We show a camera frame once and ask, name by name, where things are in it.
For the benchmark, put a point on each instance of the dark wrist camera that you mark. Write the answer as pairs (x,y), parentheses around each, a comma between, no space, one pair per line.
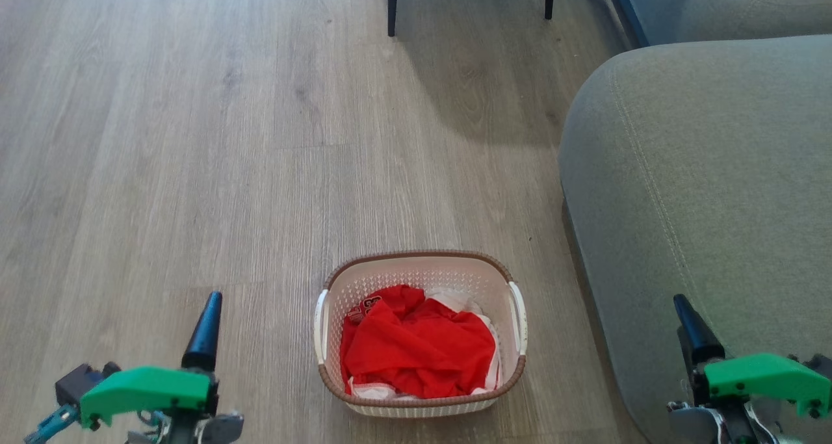
(816,364)
(81,382)

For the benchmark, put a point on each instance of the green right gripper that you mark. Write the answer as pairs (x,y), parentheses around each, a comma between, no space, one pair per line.
(760,376)

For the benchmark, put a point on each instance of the red garment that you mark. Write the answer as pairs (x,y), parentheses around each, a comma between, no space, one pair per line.
(416,346)

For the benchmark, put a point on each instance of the white laundry basket brown rim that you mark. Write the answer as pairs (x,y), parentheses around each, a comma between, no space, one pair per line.
(422,272)

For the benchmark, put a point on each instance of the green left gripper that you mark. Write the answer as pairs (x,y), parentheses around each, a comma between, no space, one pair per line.
(146,387)

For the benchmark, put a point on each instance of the grey sofa with blue base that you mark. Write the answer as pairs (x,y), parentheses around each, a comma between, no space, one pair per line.
(728,5)

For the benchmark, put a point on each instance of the grey fabric sofa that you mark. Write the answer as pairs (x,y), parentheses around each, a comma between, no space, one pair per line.
(702,171)

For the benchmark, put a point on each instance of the dark left wrist camera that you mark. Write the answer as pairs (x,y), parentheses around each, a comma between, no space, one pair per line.
(81,382)

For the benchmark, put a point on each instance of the dark right wrist camera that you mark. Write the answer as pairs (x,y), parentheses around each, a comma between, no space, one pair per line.
(816,364)

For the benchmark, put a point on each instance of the white garment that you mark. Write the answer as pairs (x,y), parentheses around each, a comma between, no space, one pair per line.
(463,300)

